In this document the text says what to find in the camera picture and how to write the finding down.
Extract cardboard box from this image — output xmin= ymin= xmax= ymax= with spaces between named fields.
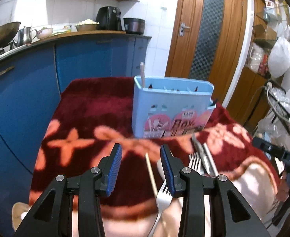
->
xmin=252 ymin=24 xmax=276 ymax=40

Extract wooden door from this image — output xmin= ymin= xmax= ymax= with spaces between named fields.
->
xmin=165 ymin=0 xmax=248 ymax=104

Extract dark rice cooker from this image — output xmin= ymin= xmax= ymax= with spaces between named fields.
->
xmin=123 ymin=18 xmax=145 ymax=35

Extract blue plastic utensil holder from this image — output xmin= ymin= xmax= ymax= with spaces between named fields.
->
xmin=134 ymin=75 xmax=217 ymax=139

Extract white plastic bag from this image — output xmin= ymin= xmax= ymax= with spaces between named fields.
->
xmin=268 ymin=37 xmax=290 ymax=78

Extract round wooden board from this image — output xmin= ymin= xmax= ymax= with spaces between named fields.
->
xmin=11 ymin=202 xmax=30 ymax=230

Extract red floral blanket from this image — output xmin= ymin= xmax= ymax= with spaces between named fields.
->
xmin=29 ymin=76 xmax=284 ymax=237

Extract blue kitchen cabinets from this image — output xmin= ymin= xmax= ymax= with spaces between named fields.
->
xmin=0 ymin=36 xmax=152 ymax=228

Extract cream fork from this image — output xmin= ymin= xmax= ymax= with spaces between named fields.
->
xmin=147 ymin=180 xmax=172 ymax=237

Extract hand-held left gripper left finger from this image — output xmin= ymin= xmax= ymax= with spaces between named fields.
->
xmin=13 ymin=143 xmax=123 ymax=237

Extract metal bowl of food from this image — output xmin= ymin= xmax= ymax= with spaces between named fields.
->
xmin=75 ymin=18 xmax=100 ymax=32

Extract floral bowl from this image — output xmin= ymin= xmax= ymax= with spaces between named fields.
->
xmin=36 ymin=28 xmax=54 ymax=39

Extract white plastic jug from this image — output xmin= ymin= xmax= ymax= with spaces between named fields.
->
xmin=249 ymin=43 xmax=266 ymax=71

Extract wooden counter board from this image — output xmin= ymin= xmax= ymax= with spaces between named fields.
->
xmin=51 ymin=30 xmax=127 ymax=36

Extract steel jug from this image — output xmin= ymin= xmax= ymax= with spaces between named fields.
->
xmin=13 ymin=26 xmax=38 ymax=46

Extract metal door handle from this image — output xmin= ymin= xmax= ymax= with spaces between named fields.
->
xmin=180 ymin=22 xmax=190 ymax=37

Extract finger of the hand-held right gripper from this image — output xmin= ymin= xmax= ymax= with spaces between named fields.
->
xmin=252 ymin=137 xmax=285 ymax=158

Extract metal wok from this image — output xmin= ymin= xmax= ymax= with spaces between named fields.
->
xmin=0 ymin=21 xmax=21 ymax=55

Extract wooden wall shelf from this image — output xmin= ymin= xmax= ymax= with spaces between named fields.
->
xmin=234 ymin=0 xmax=290 ymax=126

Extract black air fryer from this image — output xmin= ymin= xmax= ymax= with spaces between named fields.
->
xmin=96 ymin=6 xmax=126 ymax=31

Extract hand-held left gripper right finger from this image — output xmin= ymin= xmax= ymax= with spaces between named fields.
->
xmin=160 ymin=144 xmax=271 ymax=237

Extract metal fork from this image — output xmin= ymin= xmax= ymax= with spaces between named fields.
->
xmin=188 ymin=152 xmax=202 ymax=176

